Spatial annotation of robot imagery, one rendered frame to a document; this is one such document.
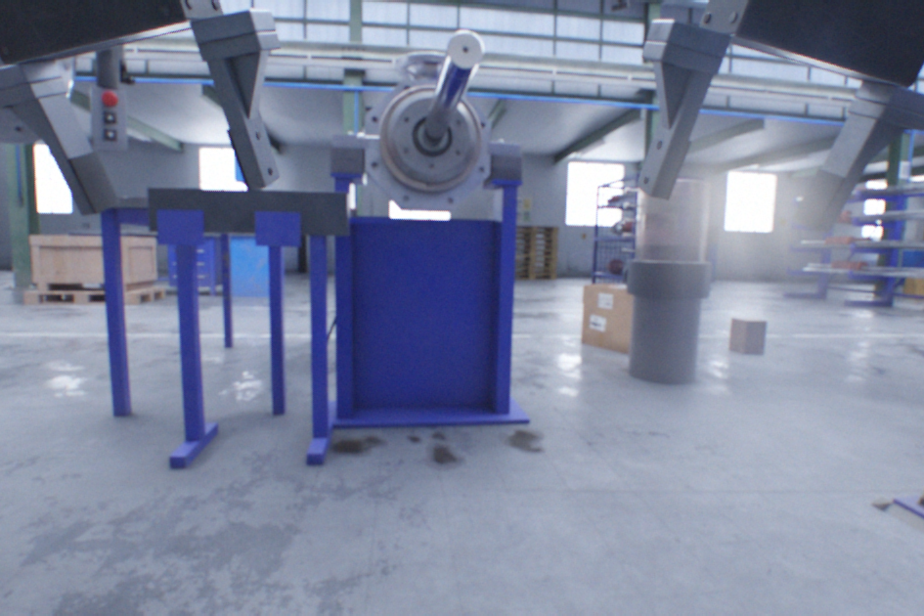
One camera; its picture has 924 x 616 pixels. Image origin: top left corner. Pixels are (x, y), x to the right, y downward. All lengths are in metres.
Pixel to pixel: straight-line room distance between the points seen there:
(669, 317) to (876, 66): 2.46
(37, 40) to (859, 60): 0.49
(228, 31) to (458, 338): 1.84
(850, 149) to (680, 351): 2.46
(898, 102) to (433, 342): 1.84
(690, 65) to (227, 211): 1.53
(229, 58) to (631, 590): 1.13
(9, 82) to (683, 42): 0.42
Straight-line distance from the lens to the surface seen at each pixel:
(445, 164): 1.79
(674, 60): 0.34
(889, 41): 0.41
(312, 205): 1.67
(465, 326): 2.09
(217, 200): 1.74
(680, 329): 2.83
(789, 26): 0.36
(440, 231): 2.05
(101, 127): 1.34
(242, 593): 1.20
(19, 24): 0.41
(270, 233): 1.68
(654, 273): 2.76
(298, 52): 8.47
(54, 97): 0.44
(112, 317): 2.32
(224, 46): 0.35
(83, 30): 0.38
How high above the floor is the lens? 0.69
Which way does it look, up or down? 7 degrees down
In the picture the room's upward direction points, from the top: 1 degrees clockwise
